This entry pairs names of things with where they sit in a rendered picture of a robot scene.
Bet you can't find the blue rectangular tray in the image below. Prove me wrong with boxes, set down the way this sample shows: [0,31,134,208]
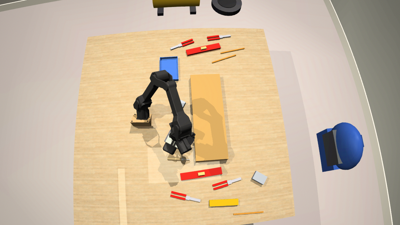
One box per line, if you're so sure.
[159,56,179,81]

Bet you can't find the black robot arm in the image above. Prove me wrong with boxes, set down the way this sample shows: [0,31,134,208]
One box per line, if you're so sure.
[133,70,195,154]

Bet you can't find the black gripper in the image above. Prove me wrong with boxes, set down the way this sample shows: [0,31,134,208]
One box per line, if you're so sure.
[162,133,177,155]

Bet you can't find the orange panel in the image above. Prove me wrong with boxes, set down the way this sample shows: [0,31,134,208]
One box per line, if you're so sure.
[190,74,228,162]

